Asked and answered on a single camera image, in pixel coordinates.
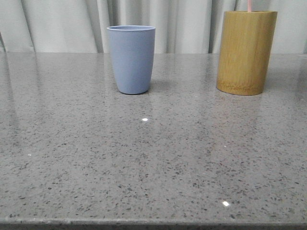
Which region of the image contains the blue plastic cup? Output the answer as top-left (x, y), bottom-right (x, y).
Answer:
top-left (107, 25), bottom-right (155, 95)

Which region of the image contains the bamboo cylinder holder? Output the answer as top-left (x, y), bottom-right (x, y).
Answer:
top-left (216, 11), bottom-right (277, 96)

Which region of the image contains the grey curtain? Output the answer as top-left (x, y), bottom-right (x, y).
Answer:
top-left (0, 0), bottom-right (307, 54)

